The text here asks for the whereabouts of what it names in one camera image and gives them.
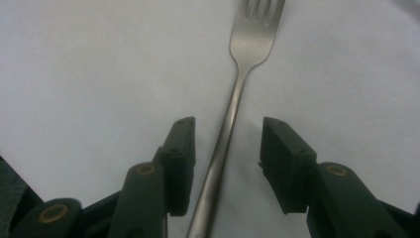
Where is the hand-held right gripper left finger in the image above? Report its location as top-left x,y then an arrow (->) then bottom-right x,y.
152,116 -> 197,218

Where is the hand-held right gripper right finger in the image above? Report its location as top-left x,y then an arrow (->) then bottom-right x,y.
258,116 -> 320,215

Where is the metal fork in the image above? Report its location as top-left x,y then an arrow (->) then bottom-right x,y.
185,0 -> 287,238

